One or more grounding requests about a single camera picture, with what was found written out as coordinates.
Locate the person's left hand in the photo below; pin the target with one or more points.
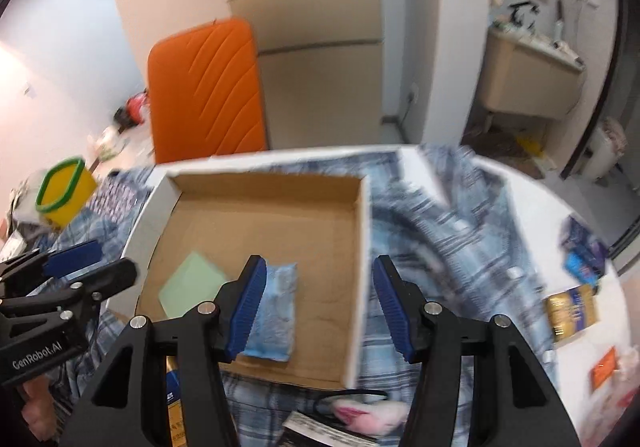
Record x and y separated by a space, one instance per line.
35 404

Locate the pink white plush toy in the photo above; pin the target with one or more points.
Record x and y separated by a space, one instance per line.
365 414

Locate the orange chair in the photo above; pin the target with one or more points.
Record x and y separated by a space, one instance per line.
205 87

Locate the black faucet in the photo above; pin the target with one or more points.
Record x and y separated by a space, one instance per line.
522 12

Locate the white trash can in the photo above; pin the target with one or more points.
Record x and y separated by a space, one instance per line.
605 152

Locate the green cloth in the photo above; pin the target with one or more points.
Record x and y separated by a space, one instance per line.
187 284

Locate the gold blue tissue pack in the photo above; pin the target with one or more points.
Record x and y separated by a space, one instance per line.
175 402

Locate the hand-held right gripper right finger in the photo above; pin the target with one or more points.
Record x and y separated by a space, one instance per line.
392 307

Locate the dark blue box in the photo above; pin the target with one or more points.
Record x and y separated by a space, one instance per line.
582 234

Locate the red bag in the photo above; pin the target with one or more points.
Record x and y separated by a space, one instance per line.
137 107

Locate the cardboard box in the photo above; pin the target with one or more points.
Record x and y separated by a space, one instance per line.
280 227

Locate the beige vanity cabinet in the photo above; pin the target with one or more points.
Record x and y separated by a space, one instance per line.
525 77

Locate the blue plaid shirt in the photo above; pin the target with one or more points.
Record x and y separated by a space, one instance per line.
450 237

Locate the orange packet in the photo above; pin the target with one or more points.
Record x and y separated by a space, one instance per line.
604 367

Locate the pink white plastic bag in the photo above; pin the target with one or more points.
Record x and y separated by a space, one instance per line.
625 387

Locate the white cloth pile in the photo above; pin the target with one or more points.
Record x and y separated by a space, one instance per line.
25 207

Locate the beige refrigerator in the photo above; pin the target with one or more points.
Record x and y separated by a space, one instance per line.
320 92

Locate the black face charger box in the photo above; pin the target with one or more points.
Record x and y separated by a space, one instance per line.
305 429

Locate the yellow bin with green rim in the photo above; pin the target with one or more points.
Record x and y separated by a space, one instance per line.
70 202

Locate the small blue packet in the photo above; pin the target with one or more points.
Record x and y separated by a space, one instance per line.
582 267

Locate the black bag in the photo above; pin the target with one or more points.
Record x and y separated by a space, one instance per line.
122 117

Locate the dotted dark cloth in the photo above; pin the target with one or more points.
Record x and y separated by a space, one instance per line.
117 202

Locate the blue face mask packet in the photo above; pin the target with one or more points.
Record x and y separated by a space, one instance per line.
277 312

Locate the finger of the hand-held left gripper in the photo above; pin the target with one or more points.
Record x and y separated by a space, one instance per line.
75 257
112 274

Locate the gold packet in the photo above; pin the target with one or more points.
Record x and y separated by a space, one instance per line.
570 312

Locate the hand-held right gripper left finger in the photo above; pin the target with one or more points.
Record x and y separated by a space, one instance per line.
247 307

